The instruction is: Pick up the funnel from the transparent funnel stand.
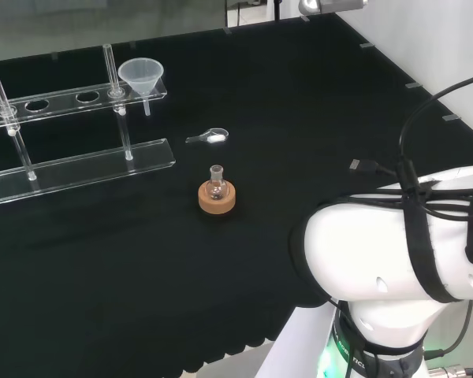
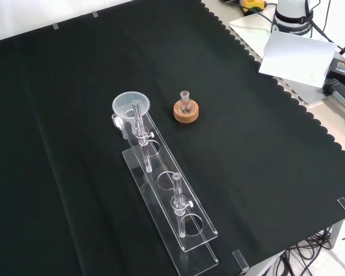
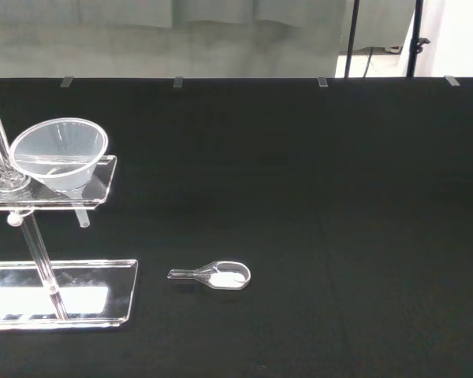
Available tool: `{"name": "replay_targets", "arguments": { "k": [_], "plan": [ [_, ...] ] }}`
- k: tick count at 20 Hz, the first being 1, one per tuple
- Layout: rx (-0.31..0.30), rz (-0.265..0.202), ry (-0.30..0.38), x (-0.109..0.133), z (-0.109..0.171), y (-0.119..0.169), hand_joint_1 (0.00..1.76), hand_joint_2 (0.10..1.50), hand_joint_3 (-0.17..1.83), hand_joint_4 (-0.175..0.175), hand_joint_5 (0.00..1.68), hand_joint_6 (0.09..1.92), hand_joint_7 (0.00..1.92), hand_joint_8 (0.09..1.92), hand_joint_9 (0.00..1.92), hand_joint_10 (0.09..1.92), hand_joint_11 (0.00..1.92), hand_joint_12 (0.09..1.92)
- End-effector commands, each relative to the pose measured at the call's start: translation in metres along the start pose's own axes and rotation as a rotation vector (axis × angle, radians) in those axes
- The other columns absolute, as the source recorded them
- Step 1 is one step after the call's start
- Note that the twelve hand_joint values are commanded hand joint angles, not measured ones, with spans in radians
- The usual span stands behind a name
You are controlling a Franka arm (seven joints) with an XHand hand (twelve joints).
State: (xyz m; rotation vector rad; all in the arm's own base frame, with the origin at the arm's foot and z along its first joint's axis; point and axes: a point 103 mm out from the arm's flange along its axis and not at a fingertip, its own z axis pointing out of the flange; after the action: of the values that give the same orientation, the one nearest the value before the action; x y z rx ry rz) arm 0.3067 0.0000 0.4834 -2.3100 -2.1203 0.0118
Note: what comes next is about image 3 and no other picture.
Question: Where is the thin black tripod pole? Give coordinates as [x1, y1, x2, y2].
[344, 0, 360, 79]

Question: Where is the clear acrylic funnel stand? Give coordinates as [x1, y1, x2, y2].
[0, 82, 139, 330]

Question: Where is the black bench cloth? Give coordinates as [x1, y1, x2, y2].
[0, 76, 473, 378]

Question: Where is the black tripod pole with clamp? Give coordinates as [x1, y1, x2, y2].
[407, 0, 431, 79]

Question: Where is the black floor cable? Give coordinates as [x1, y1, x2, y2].
[363, 46, 374, 79]

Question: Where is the glass weighing funnel with powder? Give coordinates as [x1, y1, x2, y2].
[166, 259, 252, 291]

